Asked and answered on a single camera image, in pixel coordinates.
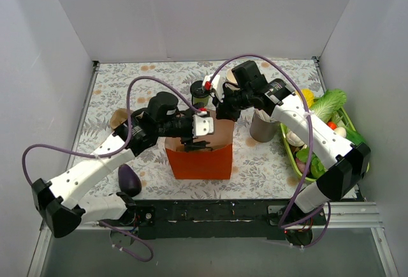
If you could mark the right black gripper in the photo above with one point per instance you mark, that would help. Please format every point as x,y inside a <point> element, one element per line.
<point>221,111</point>

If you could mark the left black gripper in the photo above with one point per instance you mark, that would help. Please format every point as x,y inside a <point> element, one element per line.
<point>194,143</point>

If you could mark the green paper cup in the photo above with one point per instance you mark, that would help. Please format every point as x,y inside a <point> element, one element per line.
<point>200,101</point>

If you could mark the orange paper bag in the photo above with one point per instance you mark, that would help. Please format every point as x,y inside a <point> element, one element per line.
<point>212,163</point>

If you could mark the black plastic cup lid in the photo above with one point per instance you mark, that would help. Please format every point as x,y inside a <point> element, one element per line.
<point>197,90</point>

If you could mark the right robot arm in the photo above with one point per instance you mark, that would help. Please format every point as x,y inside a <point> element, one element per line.
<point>345,163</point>

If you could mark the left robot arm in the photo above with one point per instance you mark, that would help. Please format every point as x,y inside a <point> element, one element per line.
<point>61,201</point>

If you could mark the stack of paper cups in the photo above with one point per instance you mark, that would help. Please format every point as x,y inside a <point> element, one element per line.
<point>231,82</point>

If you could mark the white wrapped straws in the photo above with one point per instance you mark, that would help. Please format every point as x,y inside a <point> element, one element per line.
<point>263,116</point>

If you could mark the grey straw holder cup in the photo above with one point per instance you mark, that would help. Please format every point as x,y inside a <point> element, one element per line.
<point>262,131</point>

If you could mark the green plastic basket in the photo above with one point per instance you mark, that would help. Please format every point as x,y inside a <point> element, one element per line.
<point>339,122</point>

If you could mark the purple eggplant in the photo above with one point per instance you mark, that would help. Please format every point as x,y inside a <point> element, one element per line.
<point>129,182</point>

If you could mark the white garlic toy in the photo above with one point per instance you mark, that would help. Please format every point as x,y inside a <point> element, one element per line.
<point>294,140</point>

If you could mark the floral tablecloth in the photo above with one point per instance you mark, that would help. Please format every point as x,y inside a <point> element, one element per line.
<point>259,170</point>

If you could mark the pink sweet potato toy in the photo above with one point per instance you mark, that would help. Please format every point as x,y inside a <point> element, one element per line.
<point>300,165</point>

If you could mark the napa cabbage toy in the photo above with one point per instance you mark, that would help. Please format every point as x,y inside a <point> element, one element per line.
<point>329,103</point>

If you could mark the orange carrot toy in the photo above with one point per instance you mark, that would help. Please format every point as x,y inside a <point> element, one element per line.
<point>332,125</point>

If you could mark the white radish toy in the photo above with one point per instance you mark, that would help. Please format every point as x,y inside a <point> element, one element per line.
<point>341,131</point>

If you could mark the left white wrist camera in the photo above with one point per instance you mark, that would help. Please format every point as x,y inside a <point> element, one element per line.
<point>203,123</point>

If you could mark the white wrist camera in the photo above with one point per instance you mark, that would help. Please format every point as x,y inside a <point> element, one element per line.
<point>214,84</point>
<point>203,123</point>

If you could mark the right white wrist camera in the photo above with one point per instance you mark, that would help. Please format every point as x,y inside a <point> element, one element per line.
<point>214,84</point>

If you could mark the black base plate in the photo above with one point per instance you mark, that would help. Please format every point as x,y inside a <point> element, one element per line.
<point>169,219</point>

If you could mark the aluminium frame rail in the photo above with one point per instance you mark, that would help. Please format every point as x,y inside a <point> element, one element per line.
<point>353,244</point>

